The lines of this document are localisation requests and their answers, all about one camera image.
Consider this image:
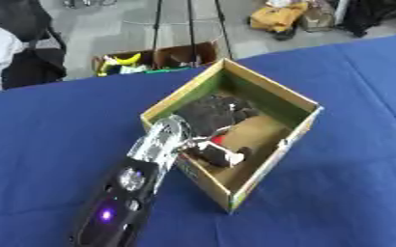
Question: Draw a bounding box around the black tripod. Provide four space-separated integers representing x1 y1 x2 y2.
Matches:
149 0 236 69

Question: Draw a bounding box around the yellow toy banana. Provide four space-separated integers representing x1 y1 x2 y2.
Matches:
111 52 144 66

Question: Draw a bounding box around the small red object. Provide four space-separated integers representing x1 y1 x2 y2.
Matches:
210 134 229 145

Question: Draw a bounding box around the grey-brown bag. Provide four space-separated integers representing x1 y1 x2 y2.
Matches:
297 0 339 33

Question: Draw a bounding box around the yellow bag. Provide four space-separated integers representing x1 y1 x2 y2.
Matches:
246 1 312 34

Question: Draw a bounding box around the tan cardboard box green inside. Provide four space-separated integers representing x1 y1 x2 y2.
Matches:
138 57 325 214

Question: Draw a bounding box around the brown cardboard box on floor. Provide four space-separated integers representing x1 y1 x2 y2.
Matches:
91 41 220 77

